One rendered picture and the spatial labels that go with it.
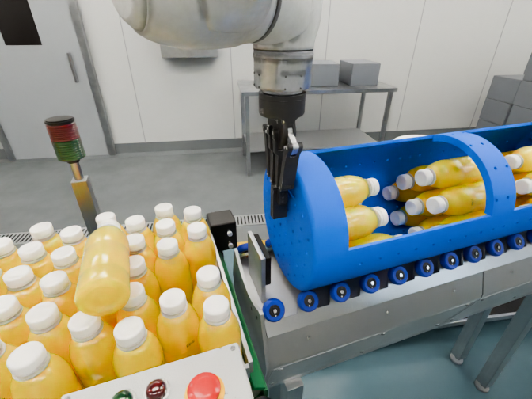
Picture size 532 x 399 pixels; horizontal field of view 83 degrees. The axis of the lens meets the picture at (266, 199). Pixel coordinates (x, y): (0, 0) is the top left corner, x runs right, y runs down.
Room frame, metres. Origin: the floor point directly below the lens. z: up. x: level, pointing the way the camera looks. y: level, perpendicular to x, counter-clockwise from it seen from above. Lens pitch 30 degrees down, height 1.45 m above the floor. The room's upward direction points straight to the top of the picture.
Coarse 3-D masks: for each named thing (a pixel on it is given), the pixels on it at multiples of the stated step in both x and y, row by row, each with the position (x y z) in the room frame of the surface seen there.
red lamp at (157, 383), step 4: (156, 380) 0.19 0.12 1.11; (160, 380) 0.19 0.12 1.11; (148, 384) 0.19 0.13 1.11; (152, 384) 0.19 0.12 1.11; (156, 384) 0.19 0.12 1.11; (160, 384) 0.19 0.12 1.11; (164, 384) 0.19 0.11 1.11; (148, 388) 0.18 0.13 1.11; (152, 388) 0.18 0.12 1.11; (156, 388) 0.18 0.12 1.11; (160, 388) 0.18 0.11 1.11; (164, 388) 0.18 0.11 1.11; (148, 392) 0.18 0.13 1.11; (152, 392) 0.18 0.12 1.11; (156, 392) 0.18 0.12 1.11; (160, 392) 0.18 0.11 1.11; (164, 392) 0.18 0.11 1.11; (148, 396) 0.18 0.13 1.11; (152, 396) 0.17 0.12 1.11; (156, 396) 0.17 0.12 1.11; (160, 396) 0.18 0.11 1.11
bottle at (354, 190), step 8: (344, 176) 0.57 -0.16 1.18; (352, 176) 0.57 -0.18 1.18; (344, 184) 0.54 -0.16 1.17; (352, 184) 0.55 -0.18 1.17; (360, 184) 0.55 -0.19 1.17; (368, 184) 0.57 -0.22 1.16; (344, 192) 0.53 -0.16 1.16; (352, 192) 0.53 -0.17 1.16; (360, 192) 0.54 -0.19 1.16; (368, 192) 0.56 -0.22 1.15; (344, 200) 0.53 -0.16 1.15; (352, 200) 0.53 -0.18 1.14; (360, 200) 0.54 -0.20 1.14
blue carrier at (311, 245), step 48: (384, 144) 0.66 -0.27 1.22; (432, 144) 0.78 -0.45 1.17; (480, 144) 0.63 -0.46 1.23; (528, 144) 0.90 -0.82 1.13; (288, 192) 0.51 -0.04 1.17; (336, 192) 0.46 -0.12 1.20; (288, 240) 0.50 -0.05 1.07; (336, 240) 0.41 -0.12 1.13; (384, 240) 0.44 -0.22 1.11; (432, 240) 0.48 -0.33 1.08; (480, 240) 0.54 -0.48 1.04
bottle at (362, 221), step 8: (352, 208) 0.52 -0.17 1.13; (360, 208) 0.52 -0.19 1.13; (368, 208) 0.53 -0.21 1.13; (352, 216) 0.50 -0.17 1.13; (360, 216) 0.50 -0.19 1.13; (368, 216) 0.50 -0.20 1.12; (376, 216) 0.52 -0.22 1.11; (352, 224) 0.48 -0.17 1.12; (360, 224) 0.49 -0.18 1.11; (368, 224) 0.49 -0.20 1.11; (376, 224) 0.50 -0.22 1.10; (352, 232) 0.48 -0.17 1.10; (360, 232) 0.48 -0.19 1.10; (368, 232) 0.49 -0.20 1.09; (352, 240) 0.49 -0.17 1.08
